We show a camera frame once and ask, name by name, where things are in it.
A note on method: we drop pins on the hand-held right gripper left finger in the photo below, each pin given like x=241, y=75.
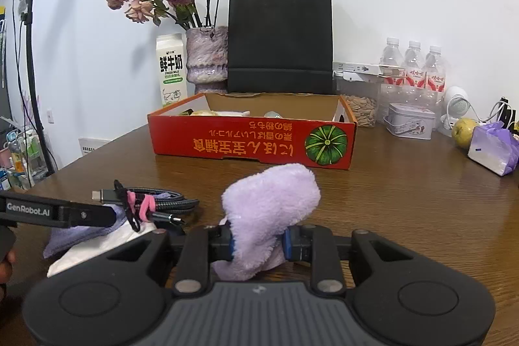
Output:
x=225, y=248

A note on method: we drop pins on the person's left hand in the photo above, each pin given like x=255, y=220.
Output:
x=8, y=269

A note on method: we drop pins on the black light stand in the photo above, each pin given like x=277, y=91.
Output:
x=28, y=46

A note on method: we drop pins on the grey tin box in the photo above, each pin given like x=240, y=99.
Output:
x=409, y=121

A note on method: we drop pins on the clear container of seeds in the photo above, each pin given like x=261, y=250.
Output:
x=363, y=109

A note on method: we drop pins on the clear water bottle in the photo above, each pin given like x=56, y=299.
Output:
x=434, y=66
x=391, y=52
x=413, y=58

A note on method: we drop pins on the purple knitted cloth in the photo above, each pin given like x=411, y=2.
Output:
x=77, y=238

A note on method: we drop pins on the white wall socket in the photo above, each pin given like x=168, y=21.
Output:
x=50, y=115

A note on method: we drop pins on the purple white tissue bag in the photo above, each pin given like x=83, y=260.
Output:
x=492, y=151

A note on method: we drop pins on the white cloth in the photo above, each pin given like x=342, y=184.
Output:
x=101, y=248

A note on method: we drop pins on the purple fluffy towel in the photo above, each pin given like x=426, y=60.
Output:
x=267, y=200

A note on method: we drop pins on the black paper bag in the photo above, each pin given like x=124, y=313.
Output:
x=279, y=38

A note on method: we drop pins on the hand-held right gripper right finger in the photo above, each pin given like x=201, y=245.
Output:
x=294, y=248

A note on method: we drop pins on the white green milk carton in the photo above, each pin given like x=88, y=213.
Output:
x=170, y=66

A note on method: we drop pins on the orange cardboard box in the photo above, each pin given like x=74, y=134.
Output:
x=243, y=145

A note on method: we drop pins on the small white round device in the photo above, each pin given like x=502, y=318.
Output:
x=456, y=107

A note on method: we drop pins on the pink marbled vase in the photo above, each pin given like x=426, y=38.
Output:
x=206, y=54

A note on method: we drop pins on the yellow green fruit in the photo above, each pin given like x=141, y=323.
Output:
x=464, y=133

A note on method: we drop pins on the yellow white plush toy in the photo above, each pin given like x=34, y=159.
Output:
x=202, y=113

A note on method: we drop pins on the flat white carton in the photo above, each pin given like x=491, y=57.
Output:
x=361, y=77
x=365, y=67

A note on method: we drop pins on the clear plastic bag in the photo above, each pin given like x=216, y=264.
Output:
x=272, y=114

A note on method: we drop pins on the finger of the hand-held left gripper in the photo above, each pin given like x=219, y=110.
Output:
x=87, y=216

